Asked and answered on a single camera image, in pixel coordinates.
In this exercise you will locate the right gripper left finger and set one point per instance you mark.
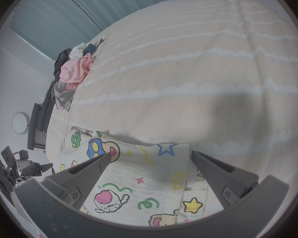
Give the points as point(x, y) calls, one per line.
point(87, 177)

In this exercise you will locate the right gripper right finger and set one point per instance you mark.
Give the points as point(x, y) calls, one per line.
point(221, 180)

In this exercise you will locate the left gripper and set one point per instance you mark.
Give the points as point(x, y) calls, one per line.
point(29, 168)

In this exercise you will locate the white printed pyjama top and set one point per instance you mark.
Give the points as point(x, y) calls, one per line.
point(144, 180)

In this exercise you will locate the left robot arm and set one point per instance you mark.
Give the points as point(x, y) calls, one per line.
point(2, 170)

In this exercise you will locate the black padded chair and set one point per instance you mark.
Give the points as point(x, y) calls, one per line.
point(39, 123)

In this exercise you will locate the grey knitted garment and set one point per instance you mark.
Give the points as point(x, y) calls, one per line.
point(63, 95)

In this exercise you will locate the pink garment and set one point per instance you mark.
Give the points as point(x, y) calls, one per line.
point(74, 69)

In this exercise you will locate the black garment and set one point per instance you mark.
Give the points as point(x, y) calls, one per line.
point(60, 61)

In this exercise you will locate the bed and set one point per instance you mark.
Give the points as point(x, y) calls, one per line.
point(188, 71)

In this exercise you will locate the white garment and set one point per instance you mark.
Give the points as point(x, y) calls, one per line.
point(77, 52)

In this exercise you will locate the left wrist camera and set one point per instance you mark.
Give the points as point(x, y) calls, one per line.
point(24, 154)

